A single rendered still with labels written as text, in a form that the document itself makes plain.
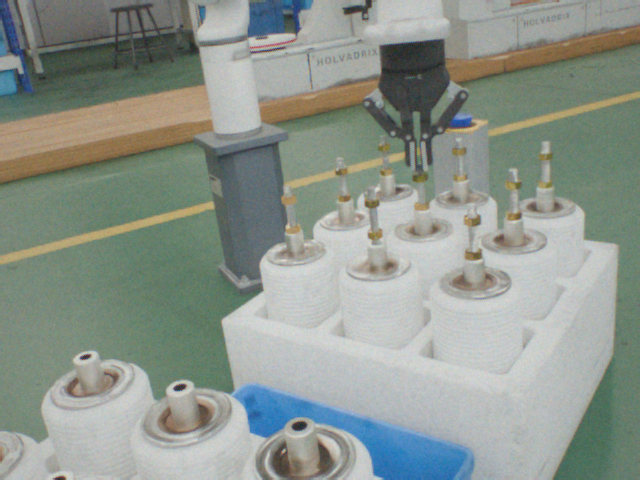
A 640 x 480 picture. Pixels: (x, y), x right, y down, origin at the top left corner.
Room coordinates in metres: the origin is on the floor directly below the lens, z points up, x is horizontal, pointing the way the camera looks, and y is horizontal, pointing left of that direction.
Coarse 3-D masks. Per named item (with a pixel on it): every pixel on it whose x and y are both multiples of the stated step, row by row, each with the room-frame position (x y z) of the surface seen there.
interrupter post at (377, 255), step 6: (372, 246) 0.71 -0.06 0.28; (378, 246) 0.71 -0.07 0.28; (384, 246) 0.71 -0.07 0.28; (372, 252) 0.71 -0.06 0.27; (378, 252) 0.70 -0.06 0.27; (384, 252) 0.71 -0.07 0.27; (372, 258) 0.71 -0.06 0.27; (378, 258) 0.70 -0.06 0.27; (384, 258) 0.71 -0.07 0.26; (372, 264) 0.71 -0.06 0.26; (378, 264) 0.70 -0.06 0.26; (384, 264) 0.71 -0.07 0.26; (372, 270) 0.71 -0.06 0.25; (378, 270) 0.70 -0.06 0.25
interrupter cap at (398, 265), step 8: (360, 256) 0.74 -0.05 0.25; (392, 256) 0.73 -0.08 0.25; (400, 256) 0.73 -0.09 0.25; (352, 264) 0.73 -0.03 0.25; (360, 264) 0.72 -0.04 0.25; (392, 264) 0.72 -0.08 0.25; (400, 264) 0.71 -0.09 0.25; (408, 264) 0.70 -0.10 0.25; (352, 272) 0.70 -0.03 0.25; (360, 272) 0.70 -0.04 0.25; (368, 272) 0.70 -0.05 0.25; (376, 272) 0.70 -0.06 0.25; (384, 272) 0.70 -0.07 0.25; (392, 272) 0.69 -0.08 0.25; (400, 272) 0.69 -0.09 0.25; (360, 280) 0.68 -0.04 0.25; (368, 280) 0.68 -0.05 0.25; (376, 280) 0.68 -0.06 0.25; (384, 280) 0.68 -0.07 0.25
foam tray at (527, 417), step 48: (576, 288) 0.73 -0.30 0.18; (240, 336) 0.75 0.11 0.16; (288, 336) 0.71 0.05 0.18; (336, 336) 0.69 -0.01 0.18; (432, 336) 0.67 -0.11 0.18; (528, 336) 0.66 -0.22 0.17; (576, 336) 0.68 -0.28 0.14; (240, 384) 0.76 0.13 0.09; (288, 384) 0.71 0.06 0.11; (336, 384) 0.67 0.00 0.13; (384, 384) 0.63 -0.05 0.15; (432, 384) 0.59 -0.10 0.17; (480, 384) 0.56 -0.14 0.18; (528, 384) 0.55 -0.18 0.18; (576, 384) 0.69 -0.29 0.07; (432, 432) 0.59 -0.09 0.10; (480, 432) 0.56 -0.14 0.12; (528, 432) 0.55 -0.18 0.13
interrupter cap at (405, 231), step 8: (400, 224) 0.83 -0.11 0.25; (408, 224) 0.83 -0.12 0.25; (432, 224) 0.82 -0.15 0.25; (440, 224) 0.81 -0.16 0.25; (448, 224) 0.81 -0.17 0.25; (400, 232) 0.81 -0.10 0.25; (408, 232) 0.80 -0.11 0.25; (432, 232) 0.80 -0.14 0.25; (440, 232) 0.79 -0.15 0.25; (448, 232) 0.78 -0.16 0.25; (408, 240) 0.78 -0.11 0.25; (416, 240) 0.77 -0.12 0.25; (424, 240) 0.77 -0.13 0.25; (432, 240) 0.77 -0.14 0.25
